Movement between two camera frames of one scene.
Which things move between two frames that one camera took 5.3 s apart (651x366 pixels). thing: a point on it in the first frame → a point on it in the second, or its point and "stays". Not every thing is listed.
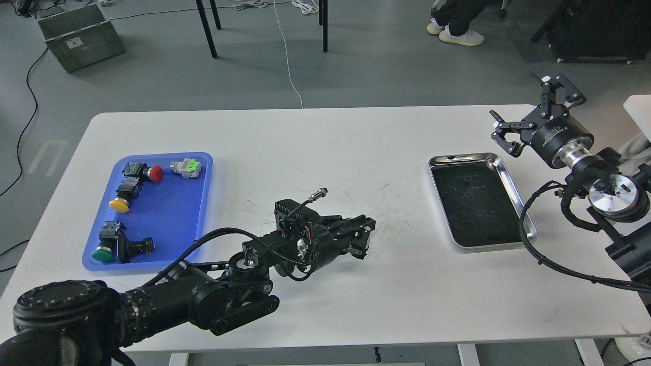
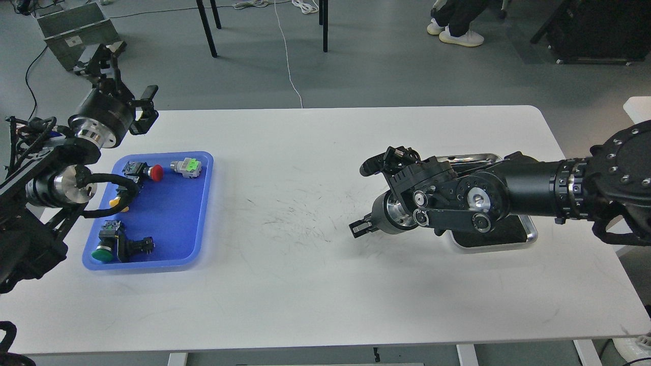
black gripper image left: [324, 243] → [104, 117]
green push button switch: [109, 237] stays
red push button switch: [142, 170] stays
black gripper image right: [562, 140] → [387, 215]
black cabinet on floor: [598, 30] stays
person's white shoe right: [469, 38] stays
